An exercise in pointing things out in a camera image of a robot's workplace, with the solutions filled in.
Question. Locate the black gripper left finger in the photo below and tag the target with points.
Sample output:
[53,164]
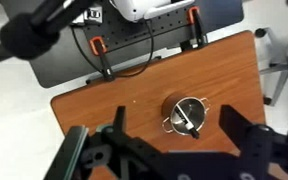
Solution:
[120,120]

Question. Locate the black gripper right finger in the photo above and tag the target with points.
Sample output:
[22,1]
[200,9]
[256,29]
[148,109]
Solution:
[247,140]

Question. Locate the black gripper side plate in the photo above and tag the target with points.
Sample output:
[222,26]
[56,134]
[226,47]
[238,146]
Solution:
[64,156]

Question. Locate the grey office chair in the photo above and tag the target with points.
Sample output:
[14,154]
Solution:
[282,81]

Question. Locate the orange and black clamp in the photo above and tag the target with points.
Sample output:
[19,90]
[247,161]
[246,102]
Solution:
[99,46]
[194,15]

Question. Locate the black perforated breadboard plate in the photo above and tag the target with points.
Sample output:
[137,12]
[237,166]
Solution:
[124,30]

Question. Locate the white VR headset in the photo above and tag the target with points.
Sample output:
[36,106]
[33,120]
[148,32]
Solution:
[140,8]

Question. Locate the aluminium extrusion rail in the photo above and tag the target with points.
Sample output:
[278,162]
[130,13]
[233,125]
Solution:
[84,18]

